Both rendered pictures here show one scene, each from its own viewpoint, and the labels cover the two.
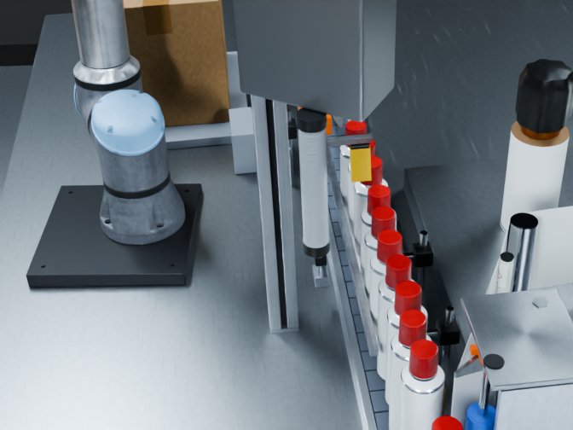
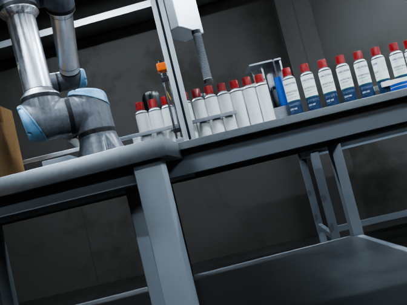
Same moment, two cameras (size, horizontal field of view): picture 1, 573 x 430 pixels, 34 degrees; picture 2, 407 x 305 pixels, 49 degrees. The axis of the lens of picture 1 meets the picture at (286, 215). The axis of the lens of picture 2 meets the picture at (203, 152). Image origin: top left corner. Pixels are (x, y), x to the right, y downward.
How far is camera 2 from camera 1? 2.24 m
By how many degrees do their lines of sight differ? 91
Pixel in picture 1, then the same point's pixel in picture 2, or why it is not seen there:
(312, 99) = (194, 26)
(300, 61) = (189, 13)
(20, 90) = not seen: outside the picture
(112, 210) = (111, 138)
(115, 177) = (108, 117)
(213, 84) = (19, 159)
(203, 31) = (11, 125)
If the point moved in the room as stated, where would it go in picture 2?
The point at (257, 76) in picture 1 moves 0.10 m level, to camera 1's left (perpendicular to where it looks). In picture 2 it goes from (181, 19) to (179, 9)
